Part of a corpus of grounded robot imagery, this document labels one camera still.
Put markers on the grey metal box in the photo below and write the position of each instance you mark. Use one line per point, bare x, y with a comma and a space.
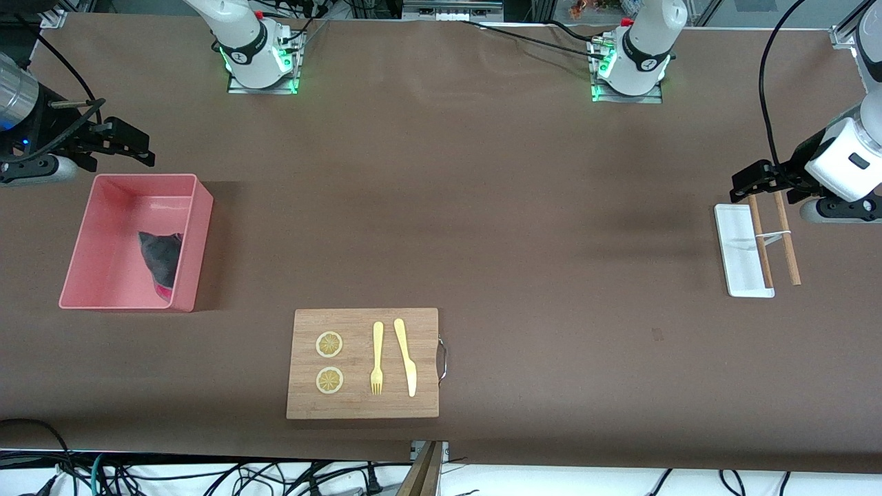
451, 8

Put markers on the pink plastic bin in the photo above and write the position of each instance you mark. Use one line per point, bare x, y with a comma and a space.
110, 275

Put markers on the yellow plastic knife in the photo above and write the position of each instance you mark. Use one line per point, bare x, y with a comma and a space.
406, 358

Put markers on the wooden rack rod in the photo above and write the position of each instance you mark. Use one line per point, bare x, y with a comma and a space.
765, 269

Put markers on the silver metal rod bracket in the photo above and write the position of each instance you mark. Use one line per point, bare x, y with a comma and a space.
773, 238

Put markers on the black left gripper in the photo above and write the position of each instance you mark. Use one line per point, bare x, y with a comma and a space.
794, 167

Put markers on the yellow plastic fork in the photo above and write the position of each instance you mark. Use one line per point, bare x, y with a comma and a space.
377, 351

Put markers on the wooden chopsticks pair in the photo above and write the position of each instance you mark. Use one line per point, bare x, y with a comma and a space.
792, 269

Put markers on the wooden cutting board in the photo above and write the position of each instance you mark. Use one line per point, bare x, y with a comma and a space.
358, 399

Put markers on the brown wooden plank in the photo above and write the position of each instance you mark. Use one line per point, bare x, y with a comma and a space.
424, 475

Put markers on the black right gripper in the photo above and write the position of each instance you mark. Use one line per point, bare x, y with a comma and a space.
47, 125

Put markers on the grey and pink cloth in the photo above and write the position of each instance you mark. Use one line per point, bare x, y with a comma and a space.
162, 258

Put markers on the lemon slice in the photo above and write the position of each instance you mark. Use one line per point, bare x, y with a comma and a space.
329, 380
329, 344

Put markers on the white rack base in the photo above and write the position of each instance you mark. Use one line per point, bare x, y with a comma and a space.
737, 262

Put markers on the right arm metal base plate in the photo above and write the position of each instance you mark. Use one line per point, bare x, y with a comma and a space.
238, 88

